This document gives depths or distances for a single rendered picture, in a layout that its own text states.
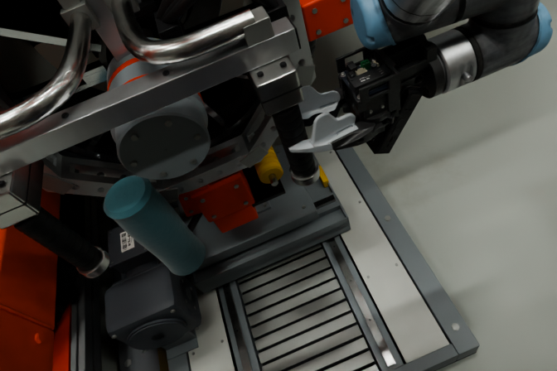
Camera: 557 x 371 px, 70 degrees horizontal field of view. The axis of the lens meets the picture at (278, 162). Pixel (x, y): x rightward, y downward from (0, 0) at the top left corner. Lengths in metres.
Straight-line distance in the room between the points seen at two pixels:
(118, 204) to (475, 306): 0.99
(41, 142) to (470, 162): 1.34
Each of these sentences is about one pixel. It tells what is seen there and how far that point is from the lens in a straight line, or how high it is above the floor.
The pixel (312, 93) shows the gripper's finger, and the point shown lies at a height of 0.87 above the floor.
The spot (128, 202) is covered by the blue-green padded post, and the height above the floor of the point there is 0.74.
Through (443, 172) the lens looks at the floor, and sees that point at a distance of 1.52.
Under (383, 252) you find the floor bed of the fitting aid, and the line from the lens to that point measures 1.27.
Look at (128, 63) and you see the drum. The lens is 0.65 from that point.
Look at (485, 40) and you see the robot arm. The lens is 0.58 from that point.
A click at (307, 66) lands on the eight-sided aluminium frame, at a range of 0.74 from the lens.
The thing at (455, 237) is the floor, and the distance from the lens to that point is 1.39.
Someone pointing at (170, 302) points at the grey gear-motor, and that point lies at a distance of 1.00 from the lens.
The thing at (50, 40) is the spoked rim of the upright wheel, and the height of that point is 0.94.
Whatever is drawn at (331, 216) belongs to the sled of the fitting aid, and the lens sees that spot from 1.26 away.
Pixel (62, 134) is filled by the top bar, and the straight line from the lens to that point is 0.50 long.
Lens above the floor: 1.23
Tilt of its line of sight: 50 degrees down
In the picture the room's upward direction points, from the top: 22 degrees counter-clockwise
